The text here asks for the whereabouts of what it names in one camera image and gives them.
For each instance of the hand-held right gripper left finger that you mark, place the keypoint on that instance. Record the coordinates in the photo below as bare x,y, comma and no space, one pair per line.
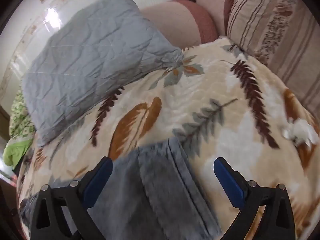
98,179

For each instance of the white crumpled tissue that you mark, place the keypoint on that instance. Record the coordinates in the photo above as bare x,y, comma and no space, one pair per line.
300,131

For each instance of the striped beige pillow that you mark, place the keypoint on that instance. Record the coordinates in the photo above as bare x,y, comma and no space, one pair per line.
282,30

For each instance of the green patterned quilt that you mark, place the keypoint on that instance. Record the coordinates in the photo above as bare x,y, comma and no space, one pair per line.
20,127

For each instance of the pink cushion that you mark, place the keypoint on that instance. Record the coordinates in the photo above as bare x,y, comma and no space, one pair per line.
175,22

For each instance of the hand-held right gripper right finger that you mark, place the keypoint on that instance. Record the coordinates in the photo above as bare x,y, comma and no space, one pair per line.
228,180

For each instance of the grey quilted pillow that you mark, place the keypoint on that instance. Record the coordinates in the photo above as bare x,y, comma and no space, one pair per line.
95,62

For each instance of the blue-grey denim pants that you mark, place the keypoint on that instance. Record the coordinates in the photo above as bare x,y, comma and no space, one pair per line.
155,187

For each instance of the leaf-printed beige blanket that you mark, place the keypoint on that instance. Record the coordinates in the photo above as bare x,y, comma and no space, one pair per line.
200,92

